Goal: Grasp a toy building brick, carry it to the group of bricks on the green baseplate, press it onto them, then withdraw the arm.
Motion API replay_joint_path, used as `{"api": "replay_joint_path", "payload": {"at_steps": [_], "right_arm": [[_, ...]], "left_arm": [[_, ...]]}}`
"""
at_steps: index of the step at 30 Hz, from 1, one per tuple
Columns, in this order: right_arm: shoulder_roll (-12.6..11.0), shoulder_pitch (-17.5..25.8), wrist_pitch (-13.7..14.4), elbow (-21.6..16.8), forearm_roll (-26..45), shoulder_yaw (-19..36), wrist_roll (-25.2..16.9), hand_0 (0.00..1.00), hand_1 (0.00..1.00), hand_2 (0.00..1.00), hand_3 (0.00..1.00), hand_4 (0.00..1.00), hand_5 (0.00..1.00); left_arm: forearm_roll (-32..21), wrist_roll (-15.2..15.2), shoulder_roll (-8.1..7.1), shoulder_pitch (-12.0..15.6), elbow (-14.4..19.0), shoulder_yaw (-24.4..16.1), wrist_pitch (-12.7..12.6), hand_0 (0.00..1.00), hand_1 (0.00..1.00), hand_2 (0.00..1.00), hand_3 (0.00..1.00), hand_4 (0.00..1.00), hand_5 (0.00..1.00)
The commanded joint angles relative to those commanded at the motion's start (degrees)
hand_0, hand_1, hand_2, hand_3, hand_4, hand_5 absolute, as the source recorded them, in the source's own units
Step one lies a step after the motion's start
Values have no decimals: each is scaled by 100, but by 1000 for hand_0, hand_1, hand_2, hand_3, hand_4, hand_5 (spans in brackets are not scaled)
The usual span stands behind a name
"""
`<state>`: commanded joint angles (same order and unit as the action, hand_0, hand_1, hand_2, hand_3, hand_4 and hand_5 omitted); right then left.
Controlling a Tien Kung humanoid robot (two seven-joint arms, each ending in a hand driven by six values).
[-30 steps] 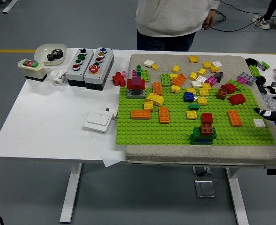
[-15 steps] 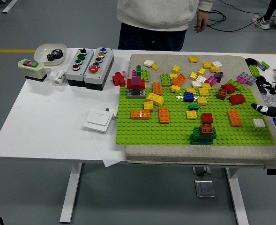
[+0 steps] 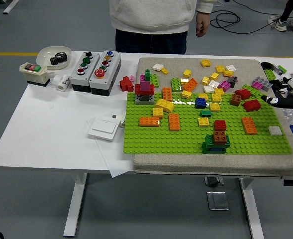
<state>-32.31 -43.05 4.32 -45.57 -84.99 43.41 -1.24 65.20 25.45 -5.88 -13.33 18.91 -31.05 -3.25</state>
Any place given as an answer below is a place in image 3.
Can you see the red wide brick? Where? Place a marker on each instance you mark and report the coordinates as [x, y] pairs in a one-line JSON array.
[[137, 89]]

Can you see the white table foot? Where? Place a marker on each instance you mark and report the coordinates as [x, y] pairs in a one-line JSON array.
[[10, 7]]

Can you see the white wall switch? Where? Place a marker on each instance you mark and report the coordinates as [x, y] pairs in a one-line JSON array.
[[102, 129]]

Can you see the white square brick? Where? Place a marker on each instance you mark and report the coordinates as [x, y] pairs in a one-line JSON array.
[[208, 89], [230, 67], [213, 83], [157, 66]]

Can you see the green stacked bricks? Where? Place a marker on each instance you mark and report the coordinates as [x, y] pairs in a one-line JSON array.
[[207, 147]]

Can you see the white dish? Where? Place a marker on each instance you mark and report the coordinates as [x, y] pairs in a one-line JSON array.
[[43, 58]]

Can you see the blue square brick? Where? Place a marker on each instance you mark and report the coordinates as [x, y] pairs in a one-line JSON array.
[[201, 102]]

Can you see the green narrow brick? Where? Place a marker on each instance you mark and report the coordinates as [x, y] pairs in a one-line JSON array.
[[148, 73]]

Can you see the pink tall brick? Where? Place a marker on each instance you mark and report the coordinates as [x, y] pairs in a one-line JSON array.
[[145, 85]]

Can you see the metal floor plate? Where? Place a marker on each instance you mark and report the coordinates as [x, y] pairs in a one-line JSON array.
[[218, 200]]

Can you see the yellow square brick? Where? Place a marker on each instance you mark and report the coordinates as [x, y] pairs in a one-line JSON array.
[[187, 73], [214, 76], [214, 107], [205, 80], [220, 69], [220, 90], [205, 63], [203, 96], [186, 94], [184, 81], [216, 97], [157, 112], [228, 73], [203, 122]]

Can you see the red square brick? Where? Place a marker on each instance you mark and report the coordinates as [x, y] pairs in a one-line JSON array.
[[220, 125]]

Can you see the green studded baseplate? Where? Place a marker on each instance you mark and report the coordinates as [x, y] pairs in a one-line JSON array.
[[186, 139]]

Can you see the dark orange square brick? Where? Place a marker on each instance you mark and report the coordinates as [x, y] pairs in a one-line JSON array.
[[219, 138]]

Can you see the dark grey brick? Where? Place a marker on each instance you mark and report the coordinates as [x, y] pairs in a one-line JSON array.
[[232, 80]]

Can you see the silver black tool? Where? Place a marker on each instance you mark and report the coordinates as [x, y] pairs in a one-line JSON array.
[[276, 69]]

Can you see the red stepped brick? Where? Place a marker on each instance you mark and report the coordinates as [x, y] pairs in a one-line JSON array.
[[125, 84]]

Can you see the background person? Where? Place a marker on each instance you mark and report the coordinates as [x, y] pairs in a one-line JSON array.
[[285, 12]]

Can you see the dark green small brick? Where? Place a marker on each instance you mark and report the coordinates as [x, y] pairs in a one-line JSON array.
[[206, 113]]

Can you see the cream switch box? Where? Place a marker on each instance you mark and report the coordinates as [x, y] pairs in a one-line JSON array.
[[34, 72]]

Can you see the magenta brick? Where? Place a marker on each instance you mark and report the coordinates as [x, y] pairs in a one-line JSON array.
[[224, 85]]

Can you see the white table leg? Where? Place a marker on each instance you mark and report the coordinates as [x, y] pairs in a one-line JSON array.
[[74, 204], [253, 211]]

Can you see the white paper sheet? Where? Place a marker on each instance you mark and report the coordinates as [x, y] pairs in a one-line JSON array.
[[116, 164]]

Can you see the small pink brick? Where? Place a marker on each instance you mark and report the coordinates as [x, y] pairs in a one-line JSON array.
[[131, 78]]

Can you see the blue flat brick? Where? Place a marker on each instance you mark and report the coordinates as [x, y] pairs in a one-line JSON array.
[[217, 150]]

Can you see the person's left forearm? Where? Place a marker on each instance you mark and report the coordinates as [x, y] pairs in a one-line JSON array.
[[206, 5]]

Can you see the yellow narrow brick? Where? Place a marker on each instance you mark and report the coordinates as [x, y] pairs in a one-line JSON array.
[[164, 71]]

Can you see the black gear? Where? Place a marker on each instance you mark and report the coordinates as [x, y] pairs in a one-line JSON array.
[[58, 58]]

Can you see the red rounded brick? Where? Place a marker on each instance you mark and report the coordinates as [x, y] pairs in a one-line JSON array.
[[252, 105]]

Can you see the grey four-button box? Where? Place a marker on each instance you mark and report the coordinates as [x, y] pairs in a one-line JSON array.
[[76, 77]]

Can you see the white pipe fitting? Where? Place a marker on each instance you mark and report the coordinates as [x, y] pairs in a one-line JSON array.
[[63, 83]]

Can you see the grey emergency stop box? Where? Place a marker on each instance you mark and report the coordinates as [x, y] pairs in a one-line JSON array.
[[110, 72]]

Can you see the grey square brick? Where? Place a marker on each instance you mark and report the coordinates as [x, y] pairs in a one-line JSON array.
[[137, 101]]

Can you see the brown square brick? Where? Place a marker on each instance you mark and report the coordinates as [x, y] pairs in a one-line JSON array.
[[235, 99]]

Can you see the yellow curved brick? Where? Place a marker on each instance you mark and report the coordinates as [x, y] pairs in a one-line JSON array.
[[165, 104]]

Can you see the white square plate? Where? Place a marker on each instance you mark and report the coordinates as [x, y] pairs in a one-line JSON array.
[[275, 130]]

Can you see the person's left hand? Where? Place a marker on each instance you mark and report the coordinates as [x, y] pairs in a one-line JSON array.
[[203, 23]]

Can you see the green long brick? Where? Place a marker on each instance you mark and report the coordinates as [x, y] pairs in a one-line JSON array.
[[176, 84], [254, 90], [155, 81]]

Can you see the metal floor box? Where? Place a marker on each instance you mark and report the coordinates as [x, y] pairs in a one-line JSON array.
[[214, 181]]

